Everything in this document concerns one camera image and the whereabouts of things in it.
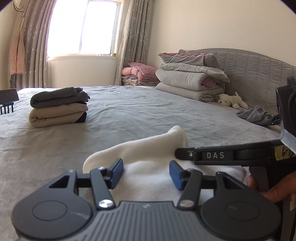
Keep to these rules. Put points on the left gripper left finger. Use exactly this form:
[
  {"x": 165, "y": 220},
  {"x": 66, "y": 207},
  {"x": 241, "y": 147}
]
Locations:
[{"x": 66, "y": 204}]

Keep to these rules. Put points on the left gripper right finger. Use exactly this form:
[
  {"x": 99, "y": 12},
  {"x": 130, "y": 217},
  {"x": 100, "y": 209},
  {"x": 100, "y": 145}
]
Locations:
[{"x": 227, "y": 208}]

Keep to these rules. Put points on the grey bed sheet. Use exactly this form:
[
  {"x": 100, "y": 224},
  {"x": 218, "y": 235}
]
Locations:
[{"x": 31, "y": 157}]

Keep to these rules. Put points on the white plush toy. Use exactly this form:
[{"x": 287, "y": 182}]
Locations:
[{"x": 234, "y": 101}]

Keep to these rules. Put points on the folded beige garment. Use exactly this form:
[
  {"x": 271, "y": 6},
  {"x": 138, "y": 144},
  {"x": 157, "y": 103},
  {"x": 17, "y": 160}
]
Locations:
[{"x": 56, "y": 115}]

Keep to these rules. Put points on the grey folded quilt stack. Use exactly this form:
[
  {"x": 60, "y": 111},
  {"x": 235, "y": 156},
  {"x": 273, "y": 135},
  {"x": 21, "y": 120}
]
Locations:
[{"x": 191, "y": 81}]

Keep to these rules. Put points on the crumpled grey garment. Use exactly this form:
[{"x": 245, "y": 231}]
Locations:
[{"x": 256, "y": 116}]

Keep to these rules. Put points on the grey star curtain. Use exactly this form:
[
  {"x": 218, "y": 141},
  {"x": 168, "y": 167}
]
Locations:
[
  {"x": 34, "y": 22},
  {"x": 133, "y": 40}
]

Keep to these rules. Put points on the striped folded blanket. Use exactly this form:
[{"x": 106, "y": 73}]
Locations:
[{"x": 132, "y": 80}]

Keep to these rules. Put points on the right grey star curtain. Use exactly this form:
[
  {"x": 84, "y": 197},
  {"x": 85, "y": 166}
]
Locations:
[{"x": 133, "y": 40}]

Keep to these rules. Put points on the folded dark grey garment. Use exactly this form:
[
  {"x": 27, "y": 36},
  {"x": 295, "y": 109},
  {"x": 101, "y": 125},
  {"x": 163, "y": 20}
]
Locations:
[{"x": 57, "y": 97}]

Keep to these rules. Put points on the landscape smartphone on stand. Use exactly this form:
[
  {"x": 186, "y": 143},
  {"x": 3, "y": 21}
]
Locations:
[{"x": 8, "y": 97}]

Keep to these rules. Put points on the window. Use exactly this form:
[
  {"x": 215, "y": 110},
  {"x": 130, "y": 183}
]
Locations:
[{"x": 84, "y": 28}]

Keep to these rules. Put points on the person's right hand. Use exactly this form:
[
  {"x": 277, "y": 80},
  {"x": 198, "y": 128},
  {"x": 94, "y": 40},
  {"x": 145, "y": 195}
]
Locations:
[{"x": 280, "y": 191}]

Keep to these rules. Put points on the pink folded blanket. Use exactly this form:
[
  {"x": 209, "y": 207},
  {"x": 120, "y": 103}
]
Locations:
[{"x": 141, "y": 71}]

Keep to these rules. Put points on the grey pink top pillow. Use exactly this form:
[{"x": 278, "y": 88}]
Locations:
[{"x": 197, "y": 59}]

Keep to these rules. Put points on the blue phone stand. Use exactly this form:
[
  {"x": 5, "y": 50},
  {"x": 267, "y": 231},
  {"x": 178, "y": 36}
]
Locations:
[{"x": 7, "y": 107}]

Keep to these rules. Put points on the grey padded headboard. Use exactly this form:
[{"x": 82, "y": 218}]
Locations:
[{"x": 254, "y": 76}]

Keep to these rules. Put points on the hanging pink jacket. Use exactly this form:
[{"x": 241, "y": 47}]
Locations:
[{"x": 17, "y": 54}]

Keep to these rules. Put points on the left grey star curtain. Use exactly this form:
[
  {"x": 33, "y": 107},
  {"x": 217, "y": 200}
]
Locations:
[{"x": 34, "y": 22}]

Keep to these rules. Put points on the folded black garment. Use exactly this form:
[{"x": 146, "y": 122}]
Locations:
[{"x": 83, "y": 115}]

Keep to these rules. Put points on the white Winnie the Pooh sweatshirt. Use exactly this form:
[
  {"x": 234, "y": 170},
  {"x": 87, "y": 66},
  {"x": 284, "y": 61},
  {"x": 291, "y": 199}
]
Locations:
[{"x": 146, "y": 174}]

